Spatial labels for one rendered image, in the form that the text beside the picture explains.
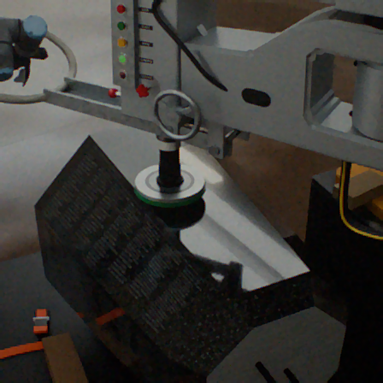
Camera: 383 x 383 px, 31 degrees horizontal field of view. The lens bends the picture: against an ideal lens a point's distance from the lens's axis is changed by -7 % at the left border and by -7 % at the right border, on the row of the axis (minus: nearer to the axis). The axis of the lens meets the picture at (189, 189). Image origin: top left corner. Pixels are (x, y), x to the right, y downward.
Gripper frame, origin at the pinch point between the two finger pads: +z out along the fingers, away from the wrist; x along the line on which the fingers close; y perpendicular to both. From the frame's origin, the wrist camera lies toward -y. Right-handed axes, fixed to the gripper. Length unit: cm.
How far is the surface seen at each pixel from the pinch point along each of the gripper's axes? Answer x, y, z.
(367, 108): 78, -35, -125
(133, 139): 45, -28, -18
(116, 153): 49, -18, -22
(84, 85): 28.0, -5.7, -40.3
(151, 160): 57, -25, -30
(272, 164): 52, -163, 91
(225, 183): 74, -37, -49
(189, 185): 72, -21, -54
